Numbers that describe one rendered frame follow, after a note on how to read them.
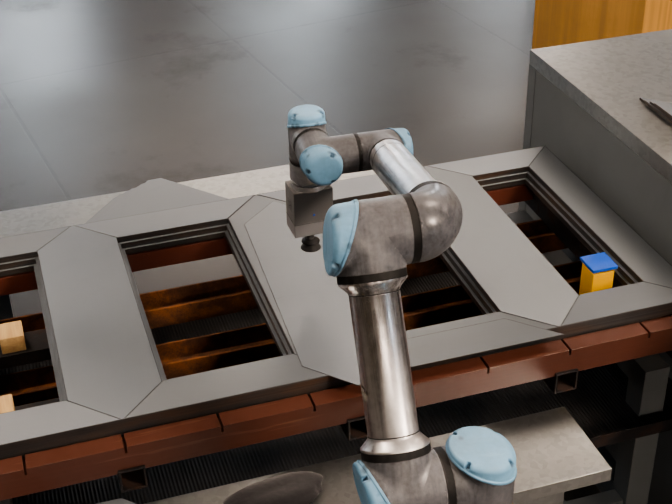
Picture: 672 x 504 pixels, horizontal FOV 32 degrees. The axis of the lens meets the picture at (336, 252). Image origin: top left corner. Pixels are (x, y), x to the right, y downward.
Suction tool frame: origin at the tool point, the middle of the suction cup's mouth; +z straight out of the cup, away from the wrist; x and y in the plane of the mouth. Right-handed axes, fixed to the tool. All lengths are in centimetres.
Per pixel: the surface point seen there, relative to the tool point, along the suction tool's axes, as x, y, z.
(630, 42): -54, -107, -11
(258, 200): -39.4, 1.3, 9.0
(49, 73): -343, 28, 92
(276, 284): -2.3, 7.3, 9.2
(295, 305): 6.8, 5.8, 9.3
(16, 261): -33, 60, 10
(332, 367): 29.6, 5.2, 9.4
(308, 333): 17.3, 6.2, 9.3
